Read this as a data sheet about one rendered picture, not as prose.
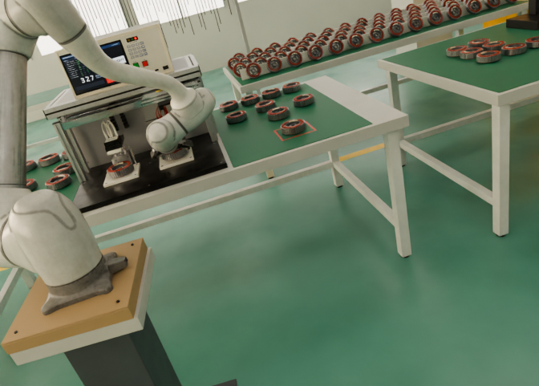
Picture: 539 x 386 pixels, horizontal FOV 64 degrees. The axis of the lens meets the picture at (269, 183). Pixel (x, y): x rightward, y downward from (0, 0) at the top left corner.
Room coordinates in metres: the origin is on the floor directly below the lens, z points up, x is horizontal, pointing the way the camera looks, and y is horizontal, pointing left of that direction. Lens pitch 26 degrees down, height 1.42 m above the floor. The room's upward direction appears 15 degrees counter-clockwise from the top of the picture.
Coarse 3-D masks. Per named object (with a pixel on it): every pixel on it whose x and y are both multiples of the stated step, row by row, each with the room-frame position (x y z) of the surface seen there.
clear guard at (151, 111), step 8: (184, 80) 1.97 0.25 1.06; (192, 80) 1.92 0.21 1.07; (144, 96) 1.85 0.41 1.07; (152, 96) 1.81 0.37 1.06; (160, 96) 1.77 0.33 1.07; (168, 96) 1.73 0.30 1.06; (144, 104) 1.72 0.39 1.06; (152, 104) 1.72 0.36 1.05; (168, 104) 1.71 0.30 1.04; (144, 112) 1.69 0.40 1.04; (152, 112) 1.69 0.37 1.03; (160, 112) 1.69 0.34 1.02
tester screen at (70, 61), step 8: (104, 48) 1.94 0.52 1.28; (112, 48) 1.94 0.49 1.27; (120, 48) 1.95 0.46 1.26; (72, 56) 1.92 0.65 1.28; (112, 56) 1.94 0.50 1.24; (64, 64) 1.92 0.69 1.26; (72, 64) 1.92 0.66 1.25; (80, 64) 1.93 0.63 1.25; (72, 72) 1.92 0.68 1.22; (80, 72) 1.92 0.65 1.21; (88, 72) 1.93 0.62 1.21; (72, 80) 1.92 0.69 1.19; (96, 80) 1.93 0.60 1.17; (104, 80) 1.93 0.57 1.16; (88, 88) 1.92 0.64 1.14
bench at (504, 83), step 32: (480, 32) 2.73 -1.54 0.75; (512, 32) 2.53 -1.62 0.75; (384, 64) 2.63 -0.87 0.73; (416, 64) 2.39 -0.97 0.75; (448, 64) 2.23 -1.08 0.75; (480, 64) 2.09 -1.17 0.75; (512, 64) 1.97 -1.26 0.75; (480, 96) 1.75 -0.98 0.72; (512, 96) 1.65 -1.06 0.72; (448, 128) 2.71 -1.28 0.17; (480, 192) 1.82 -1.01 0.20
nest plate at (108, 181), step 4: (136, 164) 1.87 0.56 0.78; (136, 168) 1.82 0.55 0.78; (132, 172) 1.78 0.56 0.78; (136, 172) 1.77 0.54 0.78; (124, 176) 1.76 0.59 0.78; (128, 176) 1.74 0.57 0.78; (132, 176) 1.73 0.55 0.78; (136, 176) 1.73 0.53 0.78; (108, 180) 1.76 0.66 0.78; (112, 180) 1.75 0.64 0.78; (116, 180) 1.73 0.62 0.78; (120, 180) 1.72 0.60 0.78; (124, 180) 1.73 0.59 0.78; (104, 184) 1.72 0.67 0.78; (108, 184) 1.72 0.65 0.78; (112, 184) 1.72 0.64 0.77
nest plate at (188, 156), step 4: (188, 152) 1.83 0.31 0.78; (184, 156) 1.80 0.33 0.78; (188, 156) 1.78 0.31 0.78; (192, 156) 1.77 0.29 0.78; (160, 160) 1.83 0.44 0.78; (164, 160) 1.81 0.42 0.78; (168, 160) 1.80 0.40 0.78; (172, 160) 1.79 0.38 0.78; (176, 160) 1.77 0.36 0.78; (180, 160) 1.76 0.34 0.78; (184, 160) 1.76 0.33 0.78; (188, 160) 1.76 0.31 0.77; (160, 164) 1.79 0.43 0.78; (164, 164) 1.77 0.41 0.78; (168, 164) 1.76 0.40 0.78; (172, 164) 1.75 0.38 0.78; (176, 164) 1.75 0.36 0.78; (160, 168) 1.75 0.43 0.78; (164, 168) 1.75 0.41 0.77
